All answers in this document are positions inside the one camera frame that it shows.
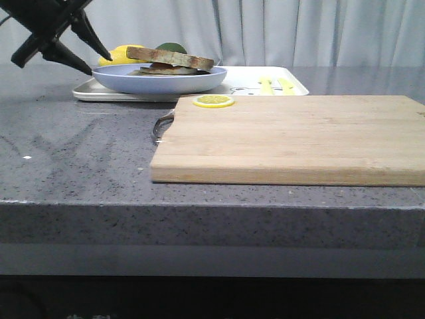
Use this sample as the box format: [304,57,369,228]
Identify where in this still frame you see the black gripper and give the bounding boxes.
[1,1,112,75]

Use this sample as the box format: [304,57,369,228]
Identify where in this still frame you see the lemon slice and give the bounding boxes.
[193,94,234,108]

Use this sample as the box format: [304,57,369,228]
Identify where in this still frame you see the green lime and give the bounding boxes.
[156,43,187,54]

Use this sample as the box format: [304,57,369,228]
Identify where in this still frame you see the wooden cutting board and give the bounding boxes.
[150,95,424,187]

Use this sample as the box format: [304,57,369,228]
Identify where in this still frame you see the rear yellow lemon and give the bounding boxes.
[110,45,147,64]

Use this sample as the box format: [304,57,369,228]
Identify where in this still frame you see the light blue plate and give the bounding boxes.
[92,63,227,94]

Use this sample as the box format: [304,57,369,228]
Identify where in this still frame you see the bread slice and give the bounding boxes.
[126,47,214,70]
[128,69,210,76]

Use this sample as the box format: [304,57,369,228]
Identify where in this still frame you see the metal board handle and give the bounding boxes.
[151,110,175,144]

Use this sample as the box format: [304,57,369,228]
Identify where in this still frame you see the yellow lemon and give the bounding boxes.
[110,45,147,64]
[98,56,114,66]

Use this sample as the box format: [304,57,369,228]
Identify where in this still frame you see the front yellow lemon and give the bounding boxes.
[98,56,114,66]

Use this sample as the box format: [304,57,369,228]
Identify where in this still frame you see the white curtain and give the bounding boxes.
[0,0,425,69]

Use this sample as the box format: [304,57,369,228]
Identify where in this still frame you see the fried egg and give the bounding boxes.
[139,62,198,75]

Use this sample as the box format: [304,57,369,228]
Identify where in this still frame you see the cream bear tray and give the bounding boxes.
[72,66,309,103]

